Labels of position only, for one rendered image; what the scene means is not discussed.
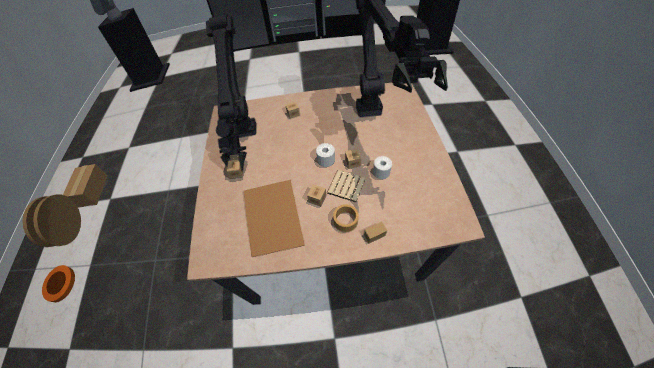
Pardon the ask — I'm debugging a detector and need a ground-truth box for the tan rectangular block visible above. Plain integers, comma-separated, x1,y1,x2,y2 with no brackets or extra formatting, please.
364,222,387,243

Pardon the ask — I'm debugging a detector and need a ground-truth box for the tan cardboard carton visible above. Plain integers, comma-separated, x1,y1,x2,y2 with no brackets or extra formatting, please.
285,102,300,119
345,149,361,169
227,160,244,178

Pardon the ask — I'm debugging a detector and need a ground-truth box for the small square wooden pallet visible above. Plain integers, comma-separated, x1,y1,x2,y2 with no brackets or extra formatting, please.
328,169,365,202

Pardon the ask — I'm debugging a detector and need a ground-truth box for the brown open cylinder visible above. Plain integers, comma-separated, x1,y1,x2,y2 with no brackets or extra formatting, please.
333,204,359,232

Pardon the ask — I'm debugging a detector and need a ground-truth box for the brown cardboard carton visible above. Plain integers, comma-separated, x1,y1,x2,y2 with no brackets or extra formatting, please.
307,185,326,207

